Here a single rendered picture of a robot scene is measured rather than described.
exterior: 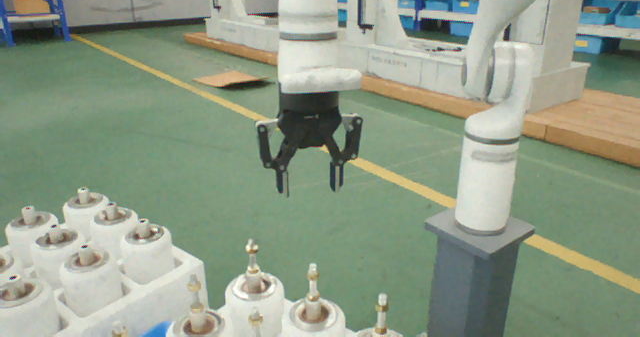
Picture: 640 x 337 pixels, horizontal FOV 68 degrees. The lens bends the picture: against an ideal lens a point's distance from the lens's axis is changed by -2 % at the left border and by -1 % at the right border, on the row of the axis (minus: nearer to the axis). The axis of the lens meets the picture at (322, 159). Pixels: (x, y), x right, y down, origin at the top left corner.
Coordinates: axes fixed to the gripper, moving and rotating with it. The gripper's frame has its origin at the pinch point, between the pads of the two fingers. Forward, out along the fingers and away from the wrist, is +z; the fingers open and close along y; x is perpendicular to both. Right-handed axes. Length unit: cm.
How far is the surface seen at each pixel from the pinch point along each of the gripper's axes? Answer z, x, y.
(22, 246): 25, -39, 51
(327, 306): 21.6, -0.9, -2.8
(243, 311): 23.3, -5.2, 9.7
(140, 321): 34.1, -20.7, 27.7
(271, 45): 33, -346, -52
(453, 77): 28, -175, -123
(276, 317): 25.8, -5.5, 4.5
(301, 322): 21.7, 1.5, 1.9
